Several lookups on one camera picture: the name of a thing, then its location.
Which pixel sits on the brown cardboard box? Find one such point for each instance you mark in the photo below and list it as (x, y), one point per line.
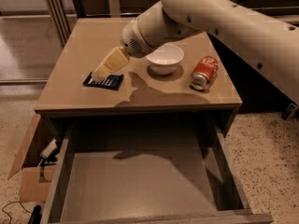
(35, 180)

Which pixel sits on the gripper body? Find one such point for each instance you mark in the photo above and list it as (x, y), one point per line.
(131, 40)

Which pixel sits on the white ceramic bowl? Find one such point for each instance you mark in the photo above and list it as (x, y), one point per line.
(165, 60)

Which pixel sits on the orange soda can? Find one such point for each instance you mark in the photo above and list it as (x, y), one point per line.
(204, 73)

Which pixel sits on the black device on floor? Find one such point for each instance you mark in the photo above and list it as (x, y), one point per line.
(35, 216)

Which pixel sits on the white bottle in box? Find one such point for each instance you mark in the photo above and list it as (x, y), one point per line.
(50, 148)

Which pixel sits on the beige cabinet with top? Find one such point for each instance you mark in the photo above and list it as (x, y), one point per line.
(141, 90)

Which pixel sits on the grey metal shelf frame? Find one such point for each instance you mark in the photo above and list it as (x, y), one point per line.
(93, 0)

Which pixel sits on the open grey top drawer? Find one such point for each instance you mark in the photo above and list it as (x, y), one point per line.
(171, 168)

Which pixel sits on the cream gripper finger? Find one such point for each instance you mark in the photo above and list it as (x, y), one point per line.
(101, 72)

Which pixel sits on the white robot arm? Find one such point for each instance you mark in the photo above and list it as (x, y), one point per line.
(268, 45)

